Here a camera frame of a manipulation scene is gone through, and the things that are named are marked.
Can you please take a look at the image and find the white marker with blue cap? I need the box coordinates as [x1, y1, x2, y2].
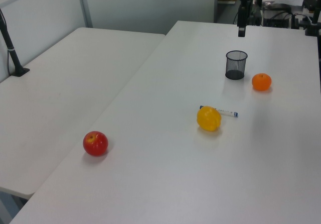
[199, 105, 239, 119]

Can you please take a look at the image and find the black electronics box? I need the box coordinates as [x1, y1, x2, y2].
[262, 4, 294, 29]

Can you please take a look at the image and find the black mesh pen cup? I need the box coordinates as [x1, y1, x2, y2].
[225, 50, 248, 80]

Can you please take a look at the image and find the orange mandarin fruit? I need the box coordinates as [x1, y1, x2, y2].
[251, 73, 272, 92]

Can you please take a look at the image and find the yellow bell pepper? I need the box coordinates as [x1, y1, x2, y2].
[196, 105, 222, 132]

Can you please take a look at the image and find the red apple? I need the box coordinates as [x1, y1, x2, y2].
[83, 131, 109, 157]

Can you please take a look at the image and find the black clamp camera mount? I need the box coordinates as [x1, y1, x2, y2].
[304, 7, 321, 37]

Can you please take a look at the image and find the grey partition frame post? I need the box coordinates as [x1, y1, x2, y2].
[76, 0, 94, 29]

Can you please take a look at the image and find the black camera stand pole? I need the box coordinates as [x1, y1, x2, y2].
[0, 8, 31, 77]

